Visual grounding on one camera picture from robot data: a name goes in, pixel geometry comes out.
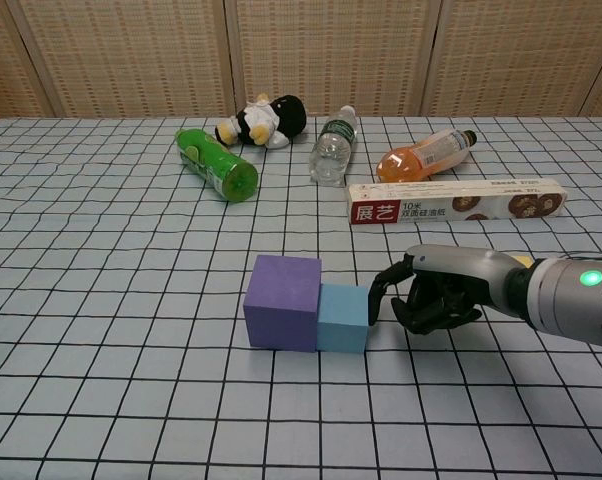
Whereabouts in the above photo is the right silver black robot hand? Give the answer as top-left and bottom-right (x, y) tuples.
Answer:
(366, 244), (532, 336)

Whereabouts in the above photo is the light blue foam cube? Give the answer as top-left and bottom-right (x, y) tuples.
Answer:
(315, 282), (371, 355)

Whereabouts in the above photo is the large purple foam cube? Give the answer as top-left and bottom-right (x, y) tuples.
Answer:
(243, 253), (323, 353)

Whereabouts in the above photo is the white red baking paper box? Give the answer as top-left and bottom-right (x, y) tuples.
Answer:
(345, 179), (568, 226)

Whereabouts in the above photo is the orange drink bottle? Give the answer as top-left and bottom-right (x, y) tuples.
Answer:
(375, 128), (478, 184)

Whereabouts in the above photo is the clear water bottle green label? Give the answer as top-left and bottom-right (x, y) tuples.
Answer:
(308, 105), (359, 188)

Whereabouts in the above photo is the black white plush penguin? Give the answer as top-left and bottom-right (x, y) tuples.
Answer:
(213, 92), (309, 150)

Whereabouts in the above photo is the green plastic bottle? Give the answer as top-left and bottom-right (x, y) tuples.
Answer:
(174, 127), (260, 203)

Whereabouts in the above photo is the blue checkered tablecloth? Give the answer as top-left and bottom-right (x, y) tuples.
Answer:
(0, 115), (602, 480)

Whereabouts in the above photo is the bamboo folding screen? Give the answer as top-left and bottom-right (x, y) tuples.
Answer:
(0, 0), (602, 121)

